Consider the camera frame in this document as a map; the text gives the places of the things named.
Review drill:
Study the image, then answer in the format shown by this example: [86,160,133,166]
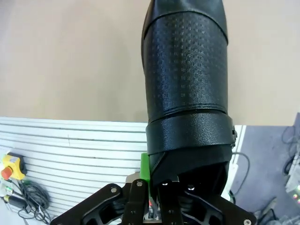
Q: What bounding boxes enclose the black cylindrical cable plug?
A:
[4,195,27,208]

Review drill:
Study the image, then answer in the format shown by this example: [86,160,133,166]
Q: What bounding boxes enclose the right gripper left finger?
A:
[50,153,152,225]

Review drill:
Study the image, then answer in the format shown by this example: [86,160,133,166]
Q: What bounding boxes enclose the ribbed aluminium table frame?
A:
[0,116,152,220]

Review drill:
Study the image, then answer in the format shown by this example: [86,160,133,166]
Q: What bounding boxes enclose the grey device with lights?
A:
[285,157,300,208]

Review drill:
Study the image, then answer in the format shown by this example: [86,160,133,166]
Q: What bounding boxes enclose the black cable bundle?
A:
[4,179,52,220]

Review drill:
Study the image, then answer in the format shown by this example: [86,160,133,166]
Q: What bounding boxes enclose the grey switch box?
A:
[0,181,14,197]

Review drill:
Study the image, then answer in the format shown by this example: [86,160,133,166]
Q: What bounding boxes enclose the black leather ankle boot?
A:
[140,0,238,196]

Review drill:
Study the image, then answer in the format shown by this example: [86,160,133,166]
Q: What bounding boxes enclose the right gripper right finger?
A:
[156,179,257,225]

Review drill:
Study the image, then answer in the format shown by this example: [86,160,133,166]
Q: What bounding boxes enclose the yellow emergency stop box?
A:
[0,153,27,181]

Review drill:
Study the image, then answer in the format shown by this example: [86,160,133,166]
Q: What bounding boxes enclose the black floor cables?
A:
[280,125,300,179]

